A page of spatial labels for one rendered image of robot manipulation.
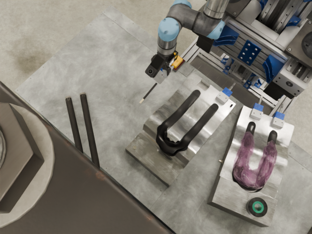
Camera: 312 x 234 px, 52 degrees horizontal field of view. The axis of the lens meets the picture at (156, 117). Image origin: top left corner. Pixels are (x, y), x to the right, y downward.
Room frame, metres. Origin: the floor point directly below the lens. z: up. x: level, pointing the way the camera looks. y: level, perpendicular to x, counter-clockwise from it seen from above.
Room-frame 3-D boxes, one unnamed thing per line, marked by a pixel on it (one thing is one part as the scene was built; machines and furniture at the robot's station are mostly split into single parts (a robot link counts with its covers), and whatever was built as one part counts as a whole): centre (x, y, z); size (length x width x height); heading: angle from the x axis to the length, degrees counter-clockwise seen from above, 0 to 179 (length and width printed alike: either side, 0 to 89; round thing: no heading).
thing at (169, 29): (0.72, 0.00, 1.25); 0.09 x 0.08 x 0.11; 164
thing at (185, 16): (0.81, -0.04, 1.25); 0.11 x 0.11 x 0.08; 74
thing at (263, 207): (0.16, -0.47, 0.93); 0.08 x 0.08 x 0.04
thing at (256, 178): (0.37, -0.47, 0.90); 0.26 x 0.18 x 0.08; 165
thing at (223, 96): (0.68, -0.32, 0.89); 0.13 x 0.05 x 0.05; 148
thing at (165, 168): (0.49, -0.13, 0.87); 0.50 x 0.26 x 0.14; 148
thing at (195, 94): (0.49, -0.14, 0.92); 0.35 x 0.16 x 0.09; 148
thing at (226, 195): (0.37, -0.47, 0.86); 0.50 x 0.26 x 0.11; 165
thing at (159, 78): (0.74, -0.01, 0.93); 0.13 x 0.05 x 0.05; 148
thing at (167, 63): (0.72, 0.00, 1.09); 0.09 x 0.08 x 0.12; 148
